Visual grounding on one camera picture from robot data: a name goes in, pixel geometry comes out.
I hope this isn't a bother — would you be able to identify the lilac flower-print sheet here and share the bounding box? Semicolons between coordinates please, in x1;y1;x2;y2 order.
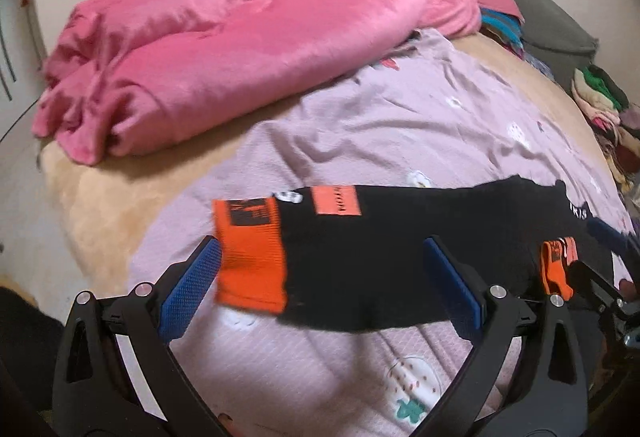
129;28;640;437

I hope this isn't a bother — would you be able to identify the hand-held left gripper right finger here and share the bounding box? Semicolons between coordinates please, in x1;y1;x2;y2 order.
422;237;588;437

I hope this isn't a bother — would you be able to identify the pile of mixed clothes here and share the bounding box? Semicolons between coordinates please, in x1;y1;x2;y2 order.
570;63;640;220

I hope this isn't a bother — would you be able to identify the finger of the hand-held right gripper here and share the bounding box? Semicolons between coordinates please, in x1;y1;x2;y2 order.
586;218;640;260
569;261;632;318

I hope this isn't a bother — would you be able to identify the black garment with orange cuffs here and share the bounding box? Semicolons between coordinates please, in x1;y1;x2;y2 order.
212;177;617;333

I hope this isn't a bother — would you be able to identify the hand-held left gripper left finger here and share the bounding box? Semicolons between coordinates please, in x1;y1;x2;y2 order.
51;235;236;437

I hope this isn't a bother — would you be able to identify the stack of colourful folded clothes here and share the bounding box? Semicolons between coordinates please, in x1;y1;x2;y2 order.
469;0;557;80

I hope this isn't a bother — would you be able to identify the pink fleece blanket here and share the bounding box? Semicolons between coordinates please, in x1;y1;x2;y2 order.
31;0;483;166

